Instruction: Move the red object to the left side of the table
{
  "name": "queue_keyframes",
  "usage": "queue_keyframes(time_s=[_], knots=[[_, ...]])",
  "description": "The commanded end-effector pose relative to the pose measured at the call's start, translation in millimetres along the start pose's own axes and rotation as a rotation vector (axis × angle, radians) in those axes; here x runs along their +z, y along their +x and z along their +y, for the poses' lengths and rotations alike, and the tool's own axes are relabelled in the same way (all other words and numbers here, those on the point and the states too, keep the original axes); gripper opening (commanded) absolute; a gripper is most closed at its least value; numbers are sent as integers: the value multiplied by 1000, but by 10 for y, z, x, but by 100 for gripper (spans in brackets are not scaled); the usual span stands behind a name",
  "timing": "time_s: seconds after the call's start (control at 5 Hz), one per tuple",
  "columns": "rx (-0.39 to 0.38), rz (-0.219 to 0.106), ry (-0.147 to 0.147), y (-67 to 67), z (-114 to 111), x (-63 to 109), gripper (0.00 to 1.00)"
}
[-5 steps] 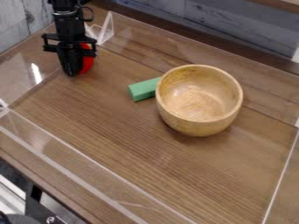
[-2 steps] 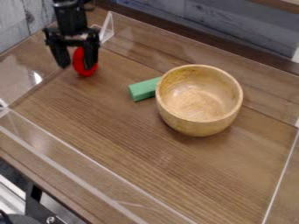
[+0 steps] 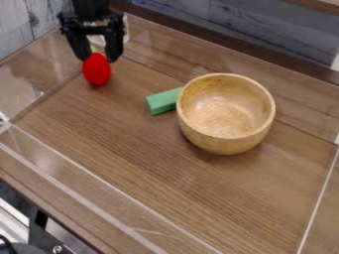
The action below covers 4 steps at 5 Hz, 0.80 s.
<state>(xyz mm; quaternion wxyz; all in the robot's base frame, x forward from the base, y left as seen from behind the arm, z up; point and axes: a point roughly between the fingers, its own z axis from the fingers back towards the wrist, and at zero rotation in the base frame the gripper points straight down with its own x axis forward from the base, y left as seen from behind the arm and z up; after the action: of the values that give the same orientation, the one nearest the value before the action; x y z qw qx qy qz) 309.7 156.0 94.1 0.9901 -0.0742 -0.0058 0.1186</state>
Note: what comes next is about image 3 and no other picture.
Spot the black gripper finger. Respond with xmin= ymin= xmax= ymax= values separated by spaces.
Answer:
xmin=104 ymin=29 xmax=124 ymax=63
xmin=65 ymin=31 xmax=90 ymax=61

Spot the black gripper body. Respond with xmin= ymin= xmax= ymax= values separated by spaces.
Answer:
xmin=57 ymin=10 xmax=125 ymax=35

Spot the red felt strawberry toy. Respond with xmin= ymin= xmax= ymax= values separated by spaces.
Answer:
xmin=82 ymin=46 xmax=110 ymax=86

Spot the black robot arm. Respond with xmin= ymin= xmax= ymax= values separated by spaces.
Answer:
xmin=57 ymin=0 xmax=125 ymax=63

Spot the green foam block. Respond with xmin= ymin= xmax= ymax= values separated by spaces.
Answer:
xmin=145 ymin=87 xmax=181 ymax=115

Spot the wooden bowl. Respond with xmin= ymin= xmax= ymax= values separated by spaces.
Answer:
xmin=176 ymin=72 xmax=276 ymax=155

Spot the clear acrylic corner bracket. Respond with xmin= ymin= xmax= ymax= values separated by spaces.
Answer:
xmin=86 ymin=15 xmax=129 ymax=49

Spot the black cable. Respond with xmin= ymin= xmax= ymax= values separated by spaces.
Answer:
xmin=0 ymin=233 xmax=18 ymax=254

